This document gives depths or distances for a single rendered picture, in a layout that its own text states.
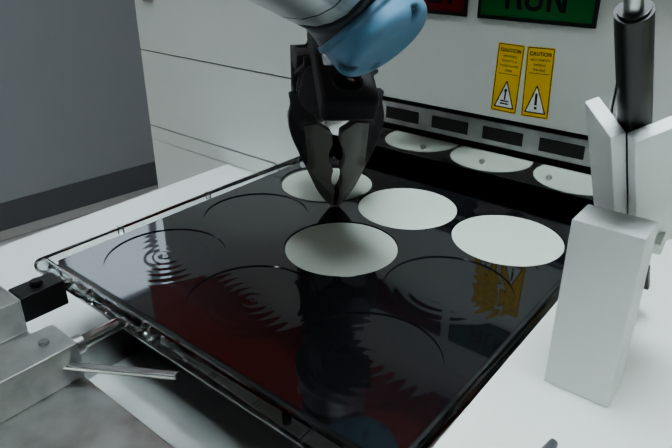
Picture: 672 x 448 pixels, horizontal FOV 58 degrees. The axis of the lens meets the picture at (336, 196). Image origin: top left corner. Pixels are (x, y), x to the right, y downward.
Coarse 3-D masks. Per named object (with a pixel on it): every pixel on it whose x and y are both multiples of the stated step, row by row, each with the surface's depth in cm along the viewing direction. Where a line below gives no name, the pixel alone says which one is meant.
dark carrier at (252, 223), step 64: (256, 192) 65; (448, 192) 65; (128, 256) 53; (192, 256) 53; (256, 256) 52; (448, 256) 52; (192, 320) 44; (256, 320) 44; (320, 320) 44; (384, 320) 44; (448, 320) 44; (512, 320) 44; (256, 384) 38; (320, 384) 38; (384, 384) 38; (448, 384) 38
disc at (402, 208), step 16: (384, 192) 65; (400, 192) 65; (416, 192) 65; (432, 192) 65; (368, 208) 62; (384, 208) 62; (400, 208) 62; (416, 208) 62; (432, 208) 62; (448, 208) 62; (384, 224) 58; (400, 224) 58; (416, 224) 58; (432, 224) 58
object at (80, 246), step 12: (300, 156) 75; (276, 168) 71; (240, 180) 68; (252, 180) 68; (216, 192) 65; (180, 204) 62; (192, 204) 62; (144, 216) 59; (156, 216) 59; (132, 228) 57; (84, 240) 55; (96, 240) 55; (60, 252) 53; (72, 252) 53
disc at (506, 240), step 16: (464, 224) 58; (480, 224) 58; (496, 224) 58; (512, 224) 58; (528, 224) 58; (464, 240) 55; (480, 240) 55; (496, 240) 55; (512, 240) 55; (528, 240) 55; (544, 240) 55; (560, 240) 55; (480, 256) 52; (496, 256) 52; (512, 256) 52; (528, 256) 52; (544, 256) 52
